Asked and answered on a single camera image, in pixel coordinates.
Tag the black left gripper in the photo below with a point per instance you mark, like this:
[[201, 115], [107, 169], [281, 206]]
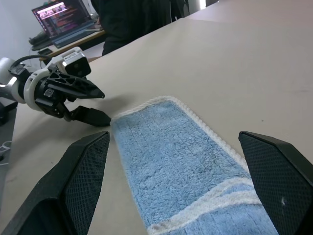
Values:
[[49, 98]]

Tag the person in black clothing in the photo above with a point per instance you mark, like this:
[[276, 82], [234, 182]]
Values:
[[127, 19]]

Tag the light blue terry towel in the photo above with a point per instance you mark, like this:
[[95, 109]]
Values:
[[171, 159]]

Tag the light wooden desk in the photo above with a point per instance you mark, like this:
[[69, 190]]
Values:
[[94, 36]]

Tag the open laptop with lit screen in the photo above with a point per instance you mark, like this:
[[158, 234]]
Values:
[[61, 14]]

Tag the black phone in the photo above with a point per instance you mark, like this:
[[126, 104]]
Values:
[[44, 51]]

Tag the dark flat device stack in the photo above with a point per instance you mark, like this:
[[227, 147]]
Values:
[[40, 39]]

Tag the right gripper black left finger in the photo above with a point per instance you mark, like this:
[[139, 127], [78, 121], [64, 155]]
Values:
[[61, 191]]

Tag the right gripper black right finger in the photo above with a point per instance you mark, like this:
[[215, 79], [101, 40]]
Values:
[[281, 186]]

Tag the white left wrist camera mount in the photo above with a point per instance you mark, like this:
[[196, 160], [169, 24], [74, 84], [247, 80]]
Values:
[[71, 55]]

